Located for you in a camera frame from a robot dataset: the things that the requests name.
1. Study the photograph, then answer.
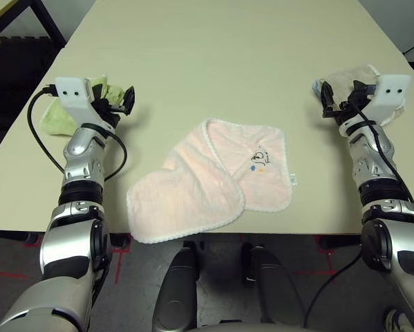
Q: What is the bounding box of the beige terry towel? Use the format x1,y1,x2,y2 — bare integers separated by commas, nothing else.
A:
326,63,406,127

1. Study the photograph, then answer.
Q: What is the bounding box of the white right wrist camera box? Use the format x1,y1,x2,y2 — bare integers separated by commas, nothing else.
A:
365,73,411,122

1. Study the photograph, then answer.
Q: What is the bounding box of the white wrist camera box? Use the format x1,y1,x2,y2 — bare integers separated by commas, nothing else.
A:
365,73,411,122
53,77,106,125

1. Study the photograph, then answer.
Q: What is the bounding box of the grey robot left leg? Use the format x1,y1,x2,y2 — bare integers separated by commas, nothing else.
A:
151,241,199,332

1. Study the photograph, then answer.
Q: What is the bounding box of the grey robot right leg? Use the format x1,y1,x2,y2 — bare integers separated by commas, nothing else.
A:
241,243,306,332

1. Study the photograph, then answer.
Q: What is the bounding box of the black metal table frame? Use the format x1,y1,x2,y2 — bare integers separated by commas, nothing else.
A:
0,0,68,51

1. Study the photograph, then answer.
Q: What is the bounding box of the black foam floor mat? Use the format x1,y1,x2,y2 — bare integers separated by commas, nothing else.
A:
0,34,61,132

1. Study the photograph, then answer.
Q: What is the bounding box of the pink terry towel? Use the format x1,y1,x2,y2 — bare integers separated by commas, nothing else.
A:
126,117,299,244

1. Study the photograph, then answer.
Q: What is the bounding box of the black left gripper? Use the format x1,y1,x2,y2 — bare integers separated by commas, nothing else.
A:
91,82,136,128

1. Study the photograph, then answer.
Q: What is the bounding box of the green terry towel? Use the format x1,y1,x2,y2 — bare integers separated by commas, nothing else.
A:
40,74,133,136

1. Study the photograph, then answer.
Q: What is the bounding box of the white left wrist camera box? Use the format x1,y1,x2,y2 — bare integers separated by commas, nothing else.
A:
53,77,106,125

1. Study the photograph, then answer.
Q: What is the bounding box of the beige robot torso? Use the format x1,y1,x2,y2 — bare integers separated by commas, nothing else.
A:
192,321,297,332

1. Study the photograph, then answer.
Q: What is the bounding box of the grey robot leg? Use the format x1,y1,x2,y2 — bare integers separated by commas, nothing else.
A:
241,243,306,332
151,241,199,332

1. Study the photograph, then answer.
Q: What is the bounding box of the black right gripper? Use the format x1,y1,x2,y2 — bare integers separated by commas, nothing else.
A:
319,80,373,122

